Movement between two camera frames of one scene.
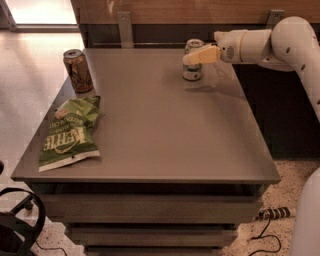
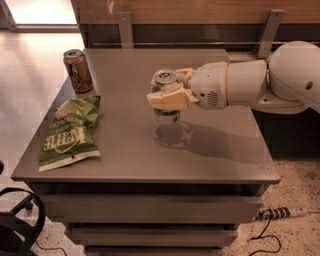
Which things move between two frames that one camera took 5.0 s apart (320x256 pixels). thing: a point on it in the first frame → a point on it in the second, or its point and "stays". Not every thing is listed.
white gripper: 227,47 → 209,84
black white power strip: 273,212 stays
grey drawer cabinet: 182,162 stays
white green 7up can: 193,72 → 165,81
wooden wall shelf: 191,12 stays
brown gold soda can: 78,70 stays
